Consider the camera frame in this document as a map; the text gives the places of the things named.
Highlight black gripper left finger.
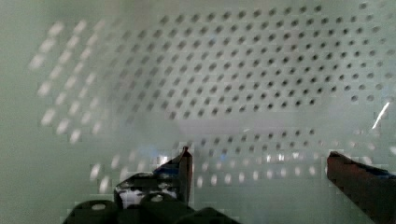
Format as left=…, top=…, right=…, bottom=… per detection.
left=62, top=146, right=241, bottom=224

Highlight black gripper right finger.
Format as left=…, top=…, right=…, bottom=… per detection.
left=327, top=151, right=396, bottom=224

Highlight green oval strainer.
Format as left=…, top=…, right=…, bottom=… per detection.
left=1, top=0, right=395, bottom=224

